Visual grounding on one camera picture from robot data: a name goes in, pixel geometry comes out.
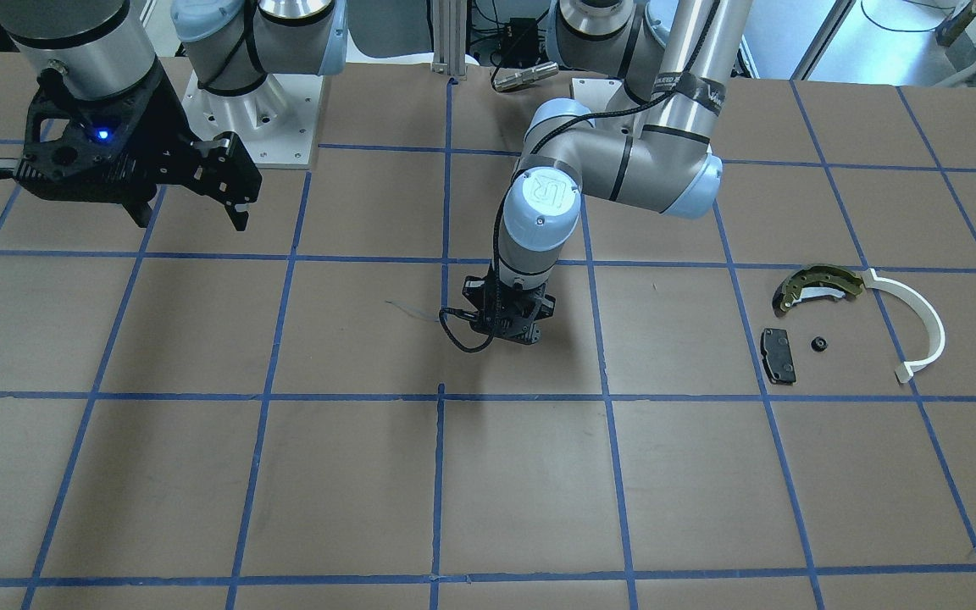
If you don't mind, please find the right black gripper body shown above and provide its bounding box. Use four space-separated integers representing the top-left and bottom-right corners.
13 61 263 208

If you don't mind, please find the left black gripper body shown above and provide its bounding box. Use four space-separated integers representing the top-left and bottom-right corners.
463 273 557 345

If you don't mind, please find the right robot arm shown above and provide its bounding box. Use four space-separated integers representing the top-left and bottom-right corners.
0 1 348 231

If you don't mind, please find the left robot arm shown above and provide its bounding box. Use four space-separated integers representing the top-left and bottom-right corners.
439 1 751 345

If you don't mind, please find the black brake pad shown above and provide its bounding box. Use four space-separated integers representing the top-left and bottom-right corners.
760 327 797 385

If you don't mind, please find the olive brake shoe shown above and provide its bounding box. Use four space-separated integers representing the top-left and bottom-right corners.
772 263 865 316

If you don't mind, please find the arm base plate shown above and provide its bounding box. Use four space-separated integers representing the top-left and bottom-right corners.
569 77 646 113
182 74 328 169

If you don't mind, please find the aluminium frame post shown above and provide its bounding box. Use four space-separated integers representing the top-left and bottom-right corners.
430 0 468 81

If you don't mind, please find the white curved plastic bracket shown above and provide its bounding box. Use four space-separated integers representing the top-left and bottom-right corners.
861 268 947 385

